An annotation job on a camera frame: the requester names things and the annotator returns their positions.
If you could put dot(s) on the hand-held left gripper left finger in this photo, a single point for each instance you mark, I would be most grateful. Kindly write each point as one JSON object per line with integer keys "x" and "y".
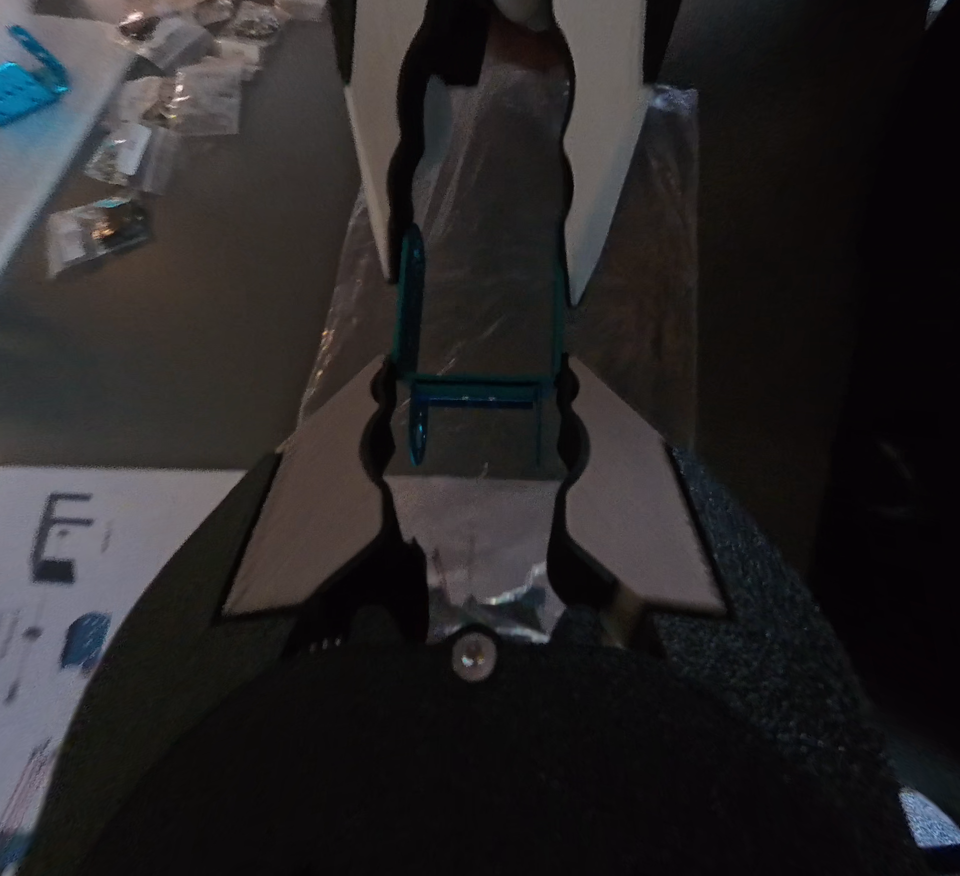
{"x": 315, "y": 516}

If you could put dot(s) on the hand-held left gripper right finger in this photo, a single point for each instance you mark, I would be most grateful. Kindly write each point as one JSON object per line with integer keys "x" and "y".
{"x": 637, "y": 516}

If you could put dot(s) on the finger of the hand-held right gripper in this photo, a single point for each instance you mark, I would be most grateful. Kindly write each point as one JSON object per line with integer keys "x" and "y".
{"x": 382, "y": 28}
{"x": 607, "y": 65}

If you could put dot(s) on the blue metal servo bracket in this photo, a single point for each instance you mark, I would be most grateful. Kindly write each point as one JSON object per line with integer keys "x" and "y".
{"x": 465, "y": 390}

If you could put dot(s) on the grey desk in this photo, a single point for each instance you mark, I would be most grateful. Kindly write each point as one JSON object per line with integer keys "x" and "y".
{"x": 187, "y": 366}

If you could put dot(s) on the pile of small screw bags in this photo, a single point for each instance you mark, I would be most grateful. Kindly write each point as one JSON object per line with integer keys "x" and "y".
{"x": 195, "y": 88}

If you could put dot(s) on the open instruction manual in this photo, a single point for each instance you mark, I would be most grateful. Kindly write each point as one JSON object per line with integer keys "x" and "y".
{"x": 112, "y": 531}

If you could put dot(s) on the clear plastic bag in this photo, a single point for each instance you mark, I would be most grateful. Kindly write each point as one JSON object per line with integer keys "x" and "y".
{"x": 487, "y": 253}

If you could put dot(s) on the white board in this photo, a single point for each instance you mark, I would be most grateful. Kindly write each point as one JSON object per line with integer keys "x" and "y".
{"x": 52, "y": 155}

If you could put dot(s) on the small blue metal bracket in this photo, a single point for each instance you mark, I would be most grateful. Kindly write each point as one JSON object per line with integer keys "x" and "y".
{"x": 22, "y": 88}

